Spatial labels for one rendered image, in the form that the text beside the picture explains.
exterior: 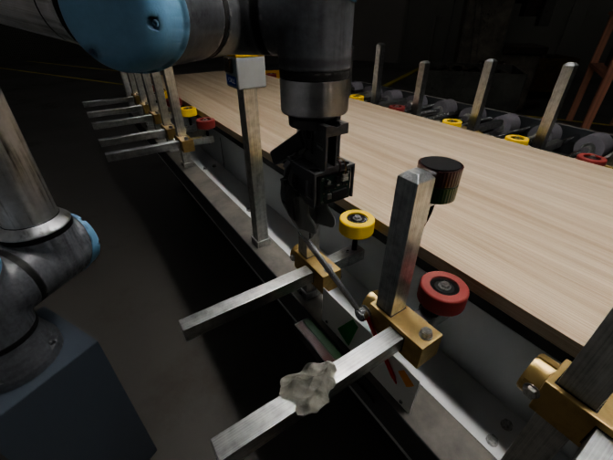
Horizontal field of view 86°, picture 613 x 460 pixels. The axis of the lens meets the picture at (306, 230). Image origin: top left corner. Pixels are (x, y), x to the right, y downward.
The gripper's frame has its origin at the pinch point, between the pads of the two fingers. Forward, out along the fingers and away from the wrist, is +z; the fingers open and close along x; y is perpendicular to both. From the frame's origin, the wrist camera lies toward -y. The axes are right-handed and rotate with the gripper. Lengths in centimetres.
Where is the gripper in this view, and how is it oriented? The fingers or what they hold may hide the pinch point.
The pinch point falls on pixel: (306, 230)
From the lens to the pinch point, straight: 56.7
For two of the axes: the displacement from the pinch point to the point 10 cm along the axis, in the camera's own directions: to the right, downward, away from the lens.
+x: 8.3, -3.1, 4.7
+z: 0.0, 8.4, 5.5
